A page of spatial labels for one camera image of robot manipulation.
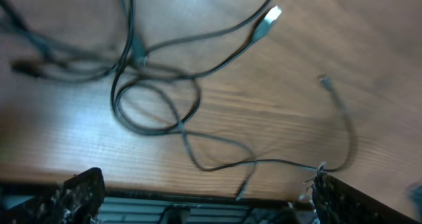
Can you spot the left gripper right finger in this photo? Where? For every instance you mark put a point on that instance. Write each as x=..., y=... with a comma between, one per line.
x=336, y=202

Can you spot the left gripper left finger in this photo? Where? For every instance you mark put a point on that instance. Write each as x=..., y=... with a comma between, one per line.
x=76, y=200

